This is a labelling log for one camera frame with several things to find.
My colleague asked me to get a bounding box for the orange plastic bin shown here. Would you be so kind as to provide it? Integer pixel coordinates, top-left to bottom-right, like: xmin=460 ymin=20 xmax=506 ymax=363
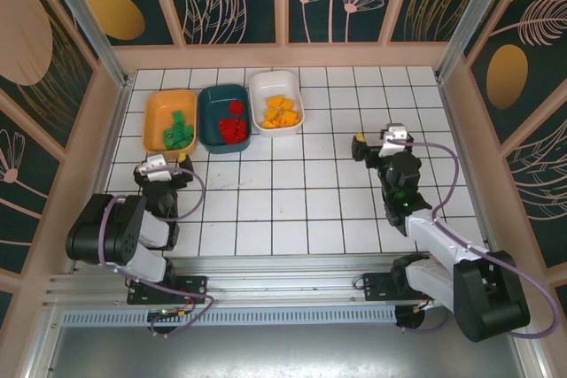
xmin=141 ymin=89 xmax=199 ymax=160

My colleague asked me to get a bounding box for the teal plastic bin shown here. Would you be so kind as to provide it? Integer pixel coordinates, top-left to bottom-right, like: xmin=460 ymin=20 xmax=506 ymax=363
xmin=197 ymin=83 xmax=252 ymax=154

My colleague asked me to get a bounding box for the white plastic bin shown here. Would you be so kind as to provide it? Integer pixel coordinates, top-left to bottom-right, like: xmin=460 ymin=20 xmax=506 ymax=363
xmin=246 ymin=69 xmax=306 ymax=139

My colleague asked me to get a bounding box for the dark panel with flower outline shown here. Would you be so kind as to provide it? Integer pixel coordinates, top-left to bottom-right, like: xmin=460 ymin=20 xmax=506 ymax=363
xmin=0 ymin=96 xmax=62 ymax=274

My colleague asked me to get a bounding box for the dark panel with feather outline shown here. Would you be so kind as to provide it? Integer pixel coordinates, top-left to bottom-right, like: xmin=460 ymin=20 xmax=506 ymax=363
xmin=504 ymin=127 xmax=567 ymax=269

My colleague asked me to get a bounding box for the dark panel with orange oval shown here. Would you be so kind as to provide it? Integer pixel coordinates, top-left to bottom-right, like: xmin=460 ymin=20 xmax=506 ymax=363
xmin=70 ymin=0 xmax=179 ymax=47

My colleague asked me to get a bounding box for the dark panel orange oval feather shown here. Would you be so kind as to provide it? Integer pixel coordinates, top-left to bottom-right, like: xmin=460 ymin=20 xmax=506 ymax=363
xmin=468 ymin=0 xmax=567 ymax=145

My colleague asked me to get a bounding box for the grey metal sheet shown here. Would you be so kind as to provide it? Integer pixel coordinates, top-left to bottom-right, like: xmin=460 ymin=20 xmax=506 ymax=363
xmin=42 ymin=324 xmax=540 ymax=378

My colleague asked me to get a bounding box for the dark panel with pink oval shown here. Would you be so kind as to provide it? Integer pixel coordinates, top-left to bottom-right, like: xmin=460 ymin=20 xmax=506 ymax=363
xmin=0 ymin=0 xmax=97 ymax=150

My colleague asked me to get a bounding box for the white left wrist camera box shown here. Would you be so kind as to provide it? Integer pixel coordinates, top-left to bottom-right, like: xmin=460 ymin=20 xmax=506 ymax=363
xmin=136 ymin=153 xmax=173 ymax=183

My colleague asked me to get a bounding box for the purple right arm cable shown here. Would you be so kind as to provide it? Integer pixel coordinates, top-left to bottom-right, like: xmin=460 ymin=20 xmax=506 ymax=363
xmin=398 ymin=138 xmax=559 ymax=339

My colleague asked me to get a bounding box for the aluminium table side rail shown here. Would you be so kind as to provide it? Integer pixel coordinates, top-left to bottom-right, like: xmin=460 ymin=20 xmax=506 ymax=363
xmin=436 ymin=72 xmax=506 ymax=266
xmin=66 ymin=79 xmax=136 ymax=275

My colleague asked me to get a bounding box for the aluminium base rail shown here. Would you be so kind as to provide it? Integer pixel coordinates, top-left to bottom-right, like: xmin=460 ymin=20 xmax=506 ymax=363
xmin=42 ymin=255 xmax=531 ymax=308

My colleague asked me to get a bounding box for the grey slotted cable duct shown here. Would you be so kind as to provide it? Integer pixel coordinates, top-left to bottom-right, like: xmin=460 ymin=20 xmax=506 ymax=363
xmin=61 ymin=306 xmax=398 ymax=327

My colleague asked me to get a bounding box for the aluminium frame post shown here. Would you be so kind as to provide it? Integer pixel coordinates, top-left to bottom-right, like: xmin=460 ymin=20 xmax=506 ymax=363
xmin=436 ymin=0 xmax=510 ymax=82
xmin=35 ymin=0 xmax=135 ymax=89

